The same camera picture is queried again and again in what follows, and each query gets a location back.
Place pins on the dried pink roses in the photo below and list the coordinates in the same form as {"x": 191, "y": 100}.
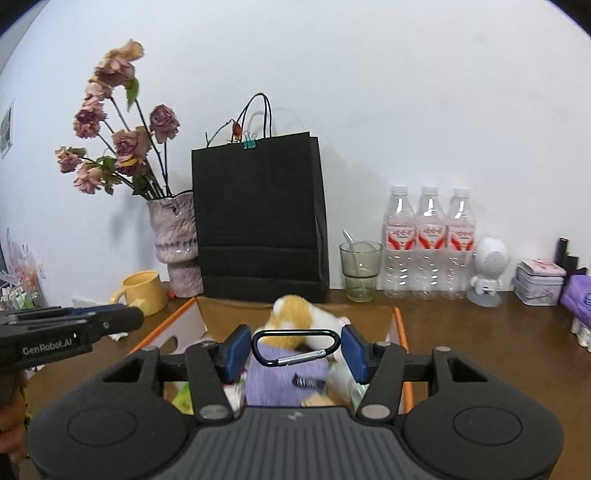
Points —
{"x": 124, "y": 143}

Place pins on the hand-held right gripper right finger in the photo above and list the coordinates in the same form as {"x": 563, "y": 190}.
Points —
{"x": 353, "y": 355}

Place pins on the orange and white plush toy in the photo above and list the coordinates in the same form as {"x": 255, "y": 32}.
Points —
{"x": 291, "y": 311}

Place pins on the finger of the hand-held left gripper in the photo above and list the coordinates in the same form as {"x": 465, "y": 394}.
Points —
{"x": 117, "y": 323}
{"x": 99, "y": 310}

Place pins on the black paper bag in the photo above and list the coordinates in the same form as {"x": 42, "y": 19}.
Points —
{"x": 258, "y": 207}

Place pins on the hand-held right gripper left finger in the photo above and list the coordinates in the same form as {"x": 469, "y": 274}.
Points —
{"x": 238, "y": 350}

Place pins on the black carabiner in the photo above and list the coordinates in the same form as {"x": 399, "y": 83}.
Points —
{"x": 298, "y": 357}

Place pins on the small black box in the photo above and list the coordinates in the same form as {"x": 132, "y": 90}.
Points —
{"x": 567, "y": 256}

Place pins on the red cardboard box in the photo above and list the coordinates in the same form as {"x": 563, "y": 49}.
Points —
{"x": 184, "y": 318}

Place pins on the clear water bottle red label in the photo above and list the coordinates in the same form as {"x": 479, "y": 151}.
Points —
{"x": 459, "y": 251}
{"x": 398, "y": 249}
{"x": 429, "y": 251}

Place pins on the row of small white vials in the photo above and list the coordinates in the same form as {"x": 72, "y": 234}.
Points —
{"x": 582, "y": 334}

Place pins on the clear glass cup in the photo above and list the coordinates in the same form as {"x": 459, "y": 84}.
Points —
{"x": 362, "y": 272}

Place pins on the spoon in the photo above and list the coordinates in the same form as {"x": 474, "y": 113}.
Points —
{"x": 355, "y": 256}

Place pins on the crumpled white tissue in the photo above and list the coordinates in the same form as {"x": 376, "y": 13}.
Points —
{"x": 118, "y": 336}

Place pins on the pale green soft item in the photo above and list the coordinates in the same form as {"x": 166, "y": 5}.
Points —
{"x": 358, "y": 394}

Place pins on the person's left hand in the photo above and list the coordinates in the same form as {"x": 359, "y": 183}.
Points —
{"x": 11, "y": 434}

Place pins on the white robot figure speaker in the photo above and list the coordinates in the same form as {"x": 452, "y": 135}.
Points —
{"x": 490, "y": 258}

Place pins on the pile of snack packets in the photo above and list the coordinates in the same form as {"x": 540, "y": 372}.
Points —
{"x": 21, "y": 277}

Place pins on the purple tissue pack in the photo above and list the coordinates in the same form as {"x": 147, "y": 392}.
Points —
{"x": 577, "y": 295}

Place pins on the printed tin box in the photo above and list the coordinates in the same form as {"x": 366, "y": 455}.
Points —
{"x": 538, "y": 286}

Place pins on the pale purple ceramic vase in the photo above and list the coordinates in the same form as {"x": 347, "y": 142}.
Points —
{"x": 175, "y": 240}

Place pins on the yellow mug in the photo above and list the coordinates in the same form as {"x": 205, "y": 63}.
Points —
{"x": 143, "y": 290}

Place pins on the teal binder clip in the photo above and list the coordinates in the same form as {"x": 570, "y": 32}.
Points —
{"x": 250, "y": 143}

